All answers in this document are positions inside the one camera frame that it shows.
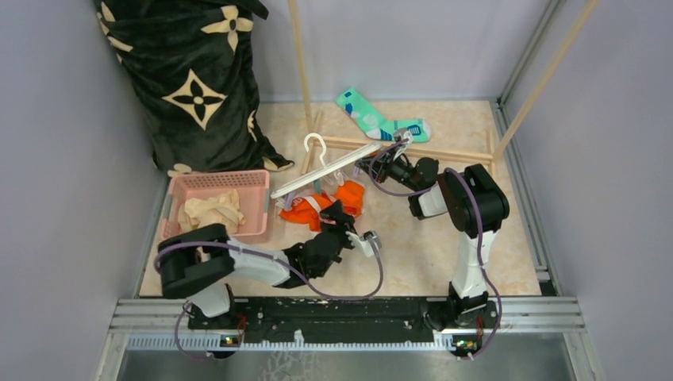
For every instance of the green blue patterned sock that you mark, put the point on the green blue patterned sock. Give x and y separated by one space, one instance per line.
373 124

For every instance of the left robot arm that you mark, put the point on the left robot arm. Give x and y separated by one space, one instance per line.
192 265

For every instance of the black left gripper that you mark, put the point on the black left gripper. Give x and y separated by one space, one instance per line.
344 223

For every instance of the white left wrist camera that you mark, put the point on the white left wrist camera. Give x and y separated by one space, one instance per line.
367 244

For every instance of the pink plastic basket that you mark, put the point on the pink plastic basket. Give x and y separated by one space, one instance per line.
252 187

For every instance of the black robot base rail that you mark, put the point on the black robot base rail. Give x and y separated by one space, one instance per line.
395 320

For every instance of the orange underwear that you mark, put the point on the orange underwear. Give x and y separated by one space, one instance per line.
305 209

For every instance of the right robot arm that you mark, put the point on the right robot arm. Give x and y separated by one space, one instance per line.
476 205

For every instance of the white multi-clip hanger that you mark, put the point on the white multi-clip hanger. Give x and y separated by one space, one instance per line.
326 165

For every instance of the purple clothes peg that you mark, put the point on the purple clothes peg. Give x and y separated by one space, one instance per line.
287 206

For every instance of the black floral blanket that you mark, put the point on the black floral blanket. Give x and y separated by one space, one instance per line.
190 64

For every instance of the beige cloth in basket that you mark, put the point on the beige cloth in basket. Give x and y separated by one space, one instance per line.
222 209

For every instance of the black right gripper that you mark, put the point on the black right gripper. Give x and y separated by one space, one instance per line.
383 166

